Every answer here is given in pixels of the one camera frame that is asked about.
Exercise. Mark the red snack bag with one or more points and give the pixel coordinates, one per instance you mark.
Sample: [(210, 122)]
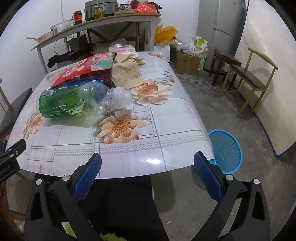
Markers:
[(78, 67)]

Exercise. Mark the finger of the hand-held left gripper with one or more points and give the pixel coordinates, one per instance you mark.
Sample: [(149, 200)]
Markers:
[(17, 147)]

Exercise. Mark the green lid pickle jar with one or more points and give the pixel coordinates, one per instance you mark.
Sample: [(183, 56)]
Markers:
[(99, 13)]

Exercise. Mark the pink foam pad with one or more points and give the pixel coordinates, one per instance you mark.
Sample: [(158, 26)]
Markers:
[(120, 49)]

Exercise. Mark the black cloth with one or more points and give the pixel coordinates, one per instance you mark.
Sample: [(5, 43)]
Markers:
[(67, 58)]

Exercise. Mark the glass jar with dark lid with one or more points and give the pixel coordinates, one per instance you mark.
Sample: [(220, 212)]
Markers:
[(124, 7)]

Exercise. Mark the grey refrigerator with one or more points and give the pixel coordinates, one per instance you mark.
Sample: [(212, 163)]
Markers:
[(222, 23)]

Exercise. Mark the person's black pants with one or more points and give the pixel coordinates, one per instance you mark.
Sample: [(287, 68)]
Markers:
[(124, 208)]

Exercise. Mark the red plastic bag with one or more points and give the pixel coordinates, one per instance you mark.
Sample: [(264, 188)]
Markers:
[(145, 8)]

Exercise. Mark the yellow plastic bag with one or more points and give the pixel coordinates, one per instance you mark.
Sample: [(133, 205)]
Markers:
[(164, 33)]

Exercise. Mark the wooden chair with black seat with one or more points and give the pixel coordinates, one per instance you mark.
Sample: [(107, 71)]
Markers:
[(247, 75)]

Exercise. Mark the grey rice cooker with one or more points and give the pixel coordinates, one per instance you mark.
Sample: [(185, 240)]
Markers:
[(101, 8)]

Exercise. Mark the person's green fleece top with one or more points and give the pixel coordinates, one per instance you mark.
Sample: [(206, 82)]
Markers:
[(111, 238)]

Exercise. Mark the white-legged side table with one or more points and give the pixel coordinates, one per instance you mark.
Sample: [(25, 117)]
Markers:
[(104, 19)]

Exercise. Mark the brown paper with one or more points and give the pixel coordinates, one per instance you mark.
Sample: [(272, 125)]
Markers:
[(126, 74)]

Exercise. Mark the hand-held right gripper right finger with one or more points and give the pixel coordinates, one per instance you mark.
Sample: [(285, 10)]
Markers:
[(208, 176)]

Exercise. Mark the white sack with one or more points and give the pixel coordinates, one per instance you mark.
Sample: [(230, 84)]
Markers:
[(101, 48)]

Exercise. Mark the glass bowl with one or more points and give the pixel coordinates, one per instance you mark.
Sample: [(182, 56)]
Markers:
[(61, 26)]

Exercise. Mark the blue plastic basket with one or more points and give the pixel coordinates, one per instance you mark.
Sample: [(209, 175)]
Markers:
[(225, 150)]

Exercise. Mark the dark wooden stool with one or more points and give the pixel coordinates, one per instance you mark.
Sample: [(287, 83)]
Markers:
[(225, 56)]

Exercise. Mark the open cardboard box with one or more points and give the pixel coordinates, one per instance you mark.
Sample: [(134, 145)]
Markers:
[(186, 62)]

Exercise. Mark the white plastic bag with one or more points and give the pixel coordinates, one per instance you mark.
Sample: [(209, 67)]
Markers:
[(196, 45)]

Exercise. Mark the red sauce jar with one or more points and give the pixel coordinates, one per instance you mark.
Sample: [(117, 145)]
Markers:
[(78, 18)]

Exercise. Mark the green label plastic bottle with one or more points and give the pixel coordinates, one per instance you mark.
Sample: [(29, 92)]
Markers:
[(64, 102)]

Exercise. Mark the white low cabinet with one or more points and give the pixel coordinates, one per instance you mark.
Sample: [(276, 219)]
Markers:
[(165, 52)]

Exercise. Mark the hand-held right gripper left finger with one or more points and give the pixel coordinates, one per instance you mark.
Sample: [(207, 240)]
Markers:
[(87, 176)]

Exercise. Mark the brown cardboard box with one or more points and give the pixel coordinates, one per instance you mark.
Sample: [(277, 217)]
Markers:
[(77, 42)]

